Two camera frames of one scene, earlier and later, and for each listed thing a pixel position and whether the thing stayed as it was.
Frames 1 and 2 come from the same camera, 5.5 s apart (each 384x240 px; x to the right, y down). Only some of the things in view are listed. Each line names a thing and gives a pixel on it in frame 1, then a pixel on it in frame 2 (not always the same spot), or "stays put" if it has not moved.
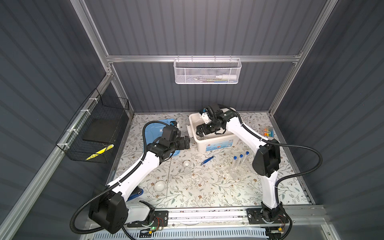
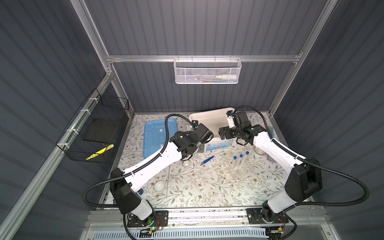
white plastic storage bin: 211,141 stays put
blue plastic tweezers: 207,160 stays put
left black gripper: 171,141 -> 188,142
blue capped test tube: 241,156 stays put
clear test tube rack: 239,169 stays put
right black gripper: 203,127 -> 226,131
